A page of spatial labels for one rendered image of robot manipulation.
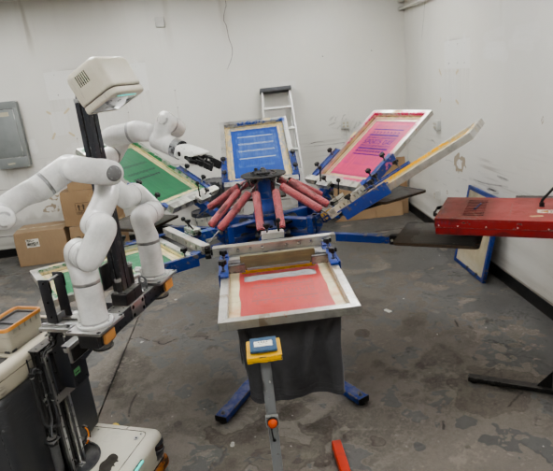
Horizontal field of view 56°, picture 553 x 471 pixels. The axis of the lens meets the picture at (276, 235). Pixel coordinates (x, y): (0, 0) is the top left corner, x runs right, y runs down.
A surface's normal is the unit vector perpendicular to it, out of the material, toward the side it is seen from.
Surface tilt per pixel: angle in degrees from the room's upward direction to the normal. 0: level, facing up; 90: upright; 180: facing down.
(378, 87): 90
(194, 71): 90
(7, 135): 90
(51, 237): 90
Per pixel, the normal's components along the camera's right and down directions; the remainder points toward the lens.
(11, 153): 0.07, 0.29
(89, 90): -0.26, 0.31
